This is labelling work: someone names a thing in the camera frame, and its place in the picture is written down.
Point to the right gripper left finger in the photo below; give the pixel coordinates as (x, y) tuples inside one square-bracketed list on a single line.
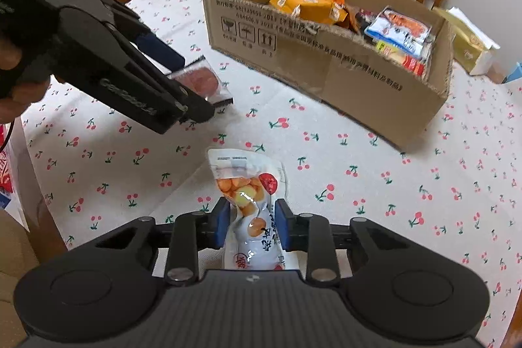
[(192, 233)]

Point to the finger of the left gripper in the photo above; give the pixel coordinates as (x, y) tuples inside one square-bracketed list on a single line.
[(195, 107), (161, 52)]

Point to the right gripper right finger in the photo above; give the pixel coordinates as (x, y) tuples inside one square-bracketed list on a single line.
[(311, 234)]

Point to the sliced sausage clear pack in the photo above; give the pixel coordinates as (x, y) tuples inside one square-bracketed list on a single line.
[(200, 77)]

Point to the white quail egg pouch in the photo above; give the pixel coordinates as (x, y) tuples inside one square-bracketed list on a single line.
[(251, 182)]

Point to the orange biscuit pack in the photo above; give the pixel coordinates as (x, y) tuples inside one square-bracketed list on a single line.
[(319, 11)]

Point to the spicy strips white blue bag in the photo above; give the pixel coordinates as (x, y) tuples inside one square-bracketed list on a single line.
[(399, 30)]

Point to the red black cartoon snack bag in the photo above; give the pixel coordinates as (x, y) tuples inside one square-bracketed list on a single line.
[(359, 19)]

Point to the person left hand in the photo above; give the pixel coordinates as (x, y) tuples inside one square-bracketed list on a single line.
[(19, 97)]

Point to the red paper bag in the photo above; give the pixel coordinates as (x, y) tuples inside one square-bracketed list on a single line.
[(6, 186)]

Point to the cardboard box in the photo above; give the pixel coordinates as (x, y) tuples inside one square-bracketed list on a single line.
[(335, 66)]

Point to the cherry pattern tablecloth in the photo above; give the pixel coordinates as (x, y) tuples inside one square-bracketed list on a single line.
[(459, 193)]

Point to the yellow blue noodle snack pack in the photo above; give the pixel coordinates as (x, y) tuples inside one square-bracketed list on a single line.
[(409, 62)]

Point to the yellow tissue pack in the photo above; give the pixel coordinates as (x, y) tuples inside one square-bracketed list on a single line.
[(472, 48)]

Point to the blue small box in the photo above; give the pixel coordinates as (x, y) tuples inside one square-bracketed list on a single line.
[(515, 74)]

